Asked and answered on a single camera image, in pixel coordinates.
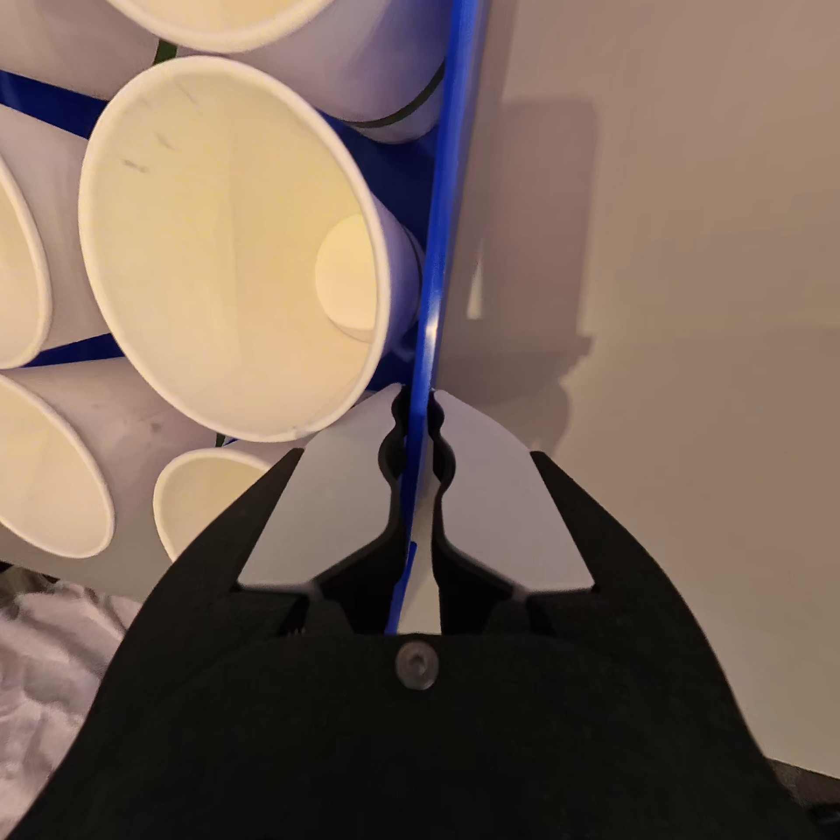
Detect person's leg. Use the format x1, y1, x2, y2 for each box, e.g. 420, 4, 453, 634
0, 567, 148, 840

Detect blue plastic bin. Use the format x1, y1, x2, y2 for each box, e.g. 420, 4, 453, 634
0, 0, 489, 634

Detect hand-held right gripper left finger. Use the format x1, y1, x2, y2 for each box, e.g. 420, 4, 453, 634
238, 384, 408, 618

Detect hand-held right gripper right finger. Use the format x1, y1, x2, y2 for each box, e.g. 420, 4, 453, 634
427, 389, 594, 618

